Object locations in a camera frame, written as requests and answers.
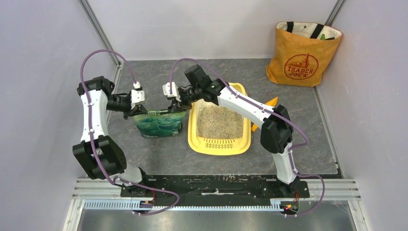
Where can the grey litter pile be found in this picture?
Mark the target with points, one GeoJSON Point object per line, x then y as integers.
{"type": "Point", "coordinates": [216, 122]}

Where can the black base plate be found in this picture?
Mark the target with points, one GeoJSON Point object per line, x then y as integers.
{"type": "Point", "coordinates": [216, 190]}

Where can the aluminium rail frame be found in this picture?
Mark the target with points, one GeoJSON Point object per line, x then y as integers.
{"type": "Point", "coordinates": [100, 195]}

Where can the yellow litter box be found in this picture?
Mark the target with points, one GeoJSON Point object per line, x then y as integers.
{"type": "Point", "coordinates": [216, 146]}

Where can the green litter bag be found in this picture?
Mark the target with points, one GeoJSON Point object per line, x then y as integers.
{"type": "Point", "coordinates": [160, 124]}

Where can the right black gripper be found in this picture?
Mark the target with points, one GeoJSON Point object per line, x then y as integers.
{"type": "Point", "coordinates": [176, 107]}

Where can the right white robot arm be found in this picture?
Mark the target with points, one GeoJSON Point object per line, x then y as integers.
{"type": "Point", "coordinates": [274, 122]}

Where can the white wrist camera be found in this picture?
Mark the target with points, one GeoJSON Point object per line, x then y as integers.
{"type": "Point", "coordinates": [137, 98]}
{"type": "Point", "coordinates": [170, 90]}

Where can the orange litter scoop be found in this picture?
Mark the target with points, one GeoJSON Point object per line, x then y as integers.
{"type": "Point", "coordinates": [273, 103]}

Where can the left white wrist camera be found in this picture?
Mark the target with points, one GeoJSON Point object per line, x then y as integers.
{"type": "Point", "coordinates": [137, 98]}

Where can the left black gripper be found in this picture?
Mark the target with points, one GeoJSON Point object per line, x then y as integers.
{"type": "Point", "coordinates": [139, 109]}

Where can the orange Trader Joe's bag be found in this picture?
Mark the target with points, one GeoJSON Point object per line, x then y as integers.
{"type": "Point", "coordinates": [303, 51]}

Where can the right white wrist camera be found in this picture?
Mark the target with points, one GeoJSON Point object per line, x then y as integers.
{"type": "Point", "coordinates": [170, 90]}

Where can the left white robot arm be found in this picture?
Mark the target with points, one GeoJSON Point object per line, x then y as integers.
{"type": "Point", "coordinates": [97, 153]}

